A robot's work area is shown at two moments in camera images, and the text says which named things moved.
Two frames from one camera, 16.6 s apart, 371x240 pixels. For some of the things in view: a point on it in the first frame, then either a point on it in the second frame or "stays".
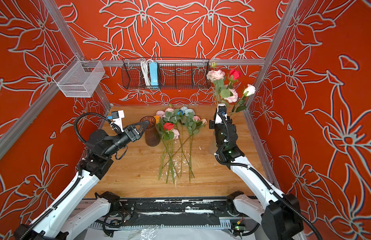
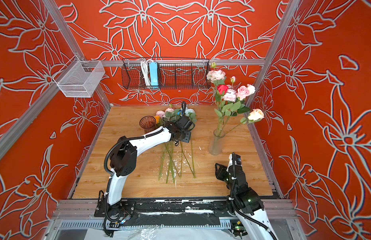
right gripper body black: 220,129 to 226,176
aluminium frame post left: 58,18 stays
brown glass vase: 152,136 stays
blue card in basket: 153,73 stays
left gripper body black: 133,138 to 185,136
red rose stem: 234,75 to 222,90
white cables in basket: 144,66 stays
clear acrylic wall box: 79,78 stays
